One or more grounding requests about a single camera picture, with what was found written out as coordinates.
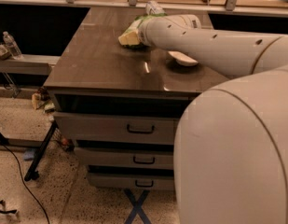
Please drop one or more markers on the bottom grey drawer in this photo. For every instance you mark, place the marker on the bottom grey drawer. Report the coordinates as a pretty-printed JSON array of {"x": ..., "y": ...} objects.
[{"x": 131, "y": 181}]

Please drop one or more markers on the middle grey drawer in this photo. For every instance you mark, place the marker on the middle grey drawer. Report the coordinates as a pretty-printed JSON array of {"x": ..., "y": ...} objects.
[{"x": 125, "y": 158}]

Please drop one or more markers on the small water bottle on shelf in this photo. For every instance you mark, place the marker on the small water bottle on shelf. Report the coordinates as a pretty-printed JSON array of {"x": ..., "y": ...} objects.
[{"x": 12, "y": 45}]

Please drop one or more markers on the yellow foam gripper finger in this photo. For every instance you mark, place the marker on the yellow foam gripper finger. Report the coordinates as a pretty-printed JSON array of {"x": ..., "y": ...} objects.
[{"x": 129, "y": 38}]

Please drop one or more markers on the white paper bowl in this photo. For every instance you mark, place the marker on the white paper bowl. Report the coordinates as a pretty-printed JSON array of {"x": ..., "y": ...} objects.
[{"x": 182, "y": 59}]

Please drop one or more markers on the blue tape cross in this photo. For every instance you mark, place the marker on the blue tape cross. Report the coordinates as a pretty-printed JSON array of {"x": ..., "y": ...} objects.
[{"x": 137, "y": 207}]

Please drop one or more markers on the grey drawer cabinet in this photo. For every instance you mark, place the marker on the grey drawer cabinet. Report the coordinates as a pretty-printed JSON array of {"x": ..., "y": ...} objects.
[{"x": 96, "y": 75}]

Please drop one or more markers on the small container on shelf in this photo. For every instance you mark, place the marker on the small container on shelf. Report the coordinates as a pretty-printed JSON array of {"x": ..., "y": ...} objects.
[{"x": 4, "y": 53}]

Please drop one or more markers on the grey drawer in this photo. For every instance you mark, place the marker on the grey drawer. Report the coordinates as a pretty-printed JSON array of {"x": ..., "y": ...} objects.
[
  {"x": 131, "y": 181},
  {"x": 121, "y": 129},
  {"x": 125, "y": 158}
]

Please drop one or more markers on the green rice chip bag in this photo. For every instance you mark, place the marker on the green rice chip bag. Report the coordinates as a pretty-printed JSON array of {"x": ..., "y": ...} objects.
[{"x": 136, "y": 25}]

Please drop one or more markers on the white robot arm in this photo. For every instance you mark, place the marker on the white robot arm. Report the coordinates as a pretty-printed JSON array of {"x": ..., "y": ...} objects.
[{"x": 231, "y": 145}]

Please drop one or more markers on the clear plastic bottle on cabinet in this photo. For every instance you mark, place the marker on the clear plastic bottle on cabinet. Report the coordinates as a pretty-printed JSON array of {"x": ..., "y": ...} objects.
[{"x": 154, "y": 8}]

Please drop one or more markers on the black table leg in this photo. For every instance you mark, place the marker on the black table leg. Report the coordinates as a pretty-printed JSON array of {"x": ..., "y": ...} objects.
[{"x": 32, "y": 173}]

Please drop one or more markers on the top grey drawer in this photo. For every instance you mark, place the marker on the top grey drawer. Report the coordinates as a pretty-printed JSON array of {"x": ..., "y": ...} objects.
[{"x": 121, "y": 129}]

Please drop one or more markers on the grey side shelf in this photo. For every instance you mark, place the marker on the grey side shelf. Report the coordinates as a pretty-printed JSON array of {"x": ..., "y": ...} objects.
[{"x": 29, "y": 65}]

